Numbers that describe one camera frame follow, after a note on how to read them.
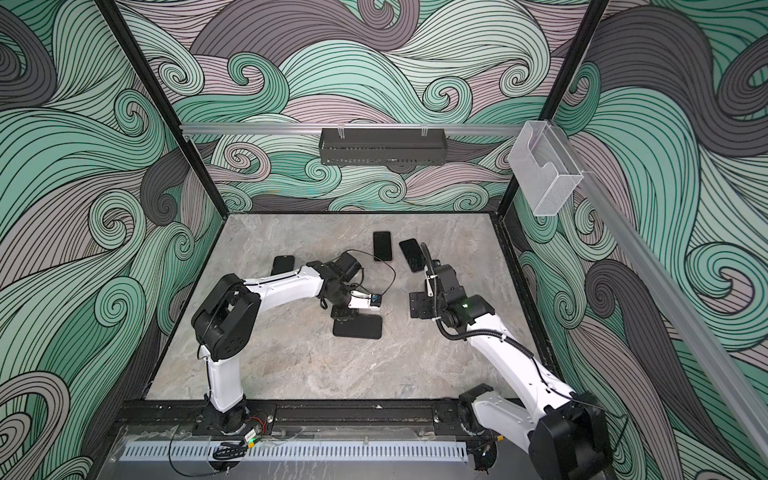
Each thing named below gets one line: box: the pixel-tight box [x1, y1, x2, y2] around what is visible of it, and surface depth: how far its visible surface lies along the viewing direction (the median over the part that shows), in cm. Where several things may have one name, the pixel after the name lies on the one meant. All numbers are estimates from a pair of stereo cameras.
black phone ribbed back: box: [373, 231, 392, 261], surface depth 112 cm
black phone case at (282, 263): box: [270, 255, 295, 276], surface depth 109 cm
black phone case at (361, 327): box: [333, 315, 383, 340], surface depth 89 cm
